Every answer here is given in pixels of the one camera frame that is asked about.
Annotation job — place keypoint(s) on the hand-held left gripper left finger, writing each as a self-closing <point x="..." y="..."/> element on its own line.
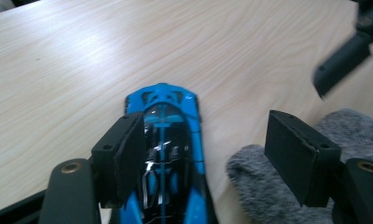
<point x="127" y="158"/>

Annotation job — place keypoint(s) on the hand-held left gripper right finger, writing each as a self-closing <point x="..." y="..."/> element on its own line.
<point x="293" y="155"/>

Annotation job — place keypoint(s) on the grey terry cloth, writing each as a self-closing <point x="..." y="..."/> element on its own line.
<point x="259" y="189"/>

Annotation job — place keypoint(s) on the blue and black toy car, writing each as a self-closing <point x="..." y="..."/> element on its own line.
<point x="166" y="99"/>

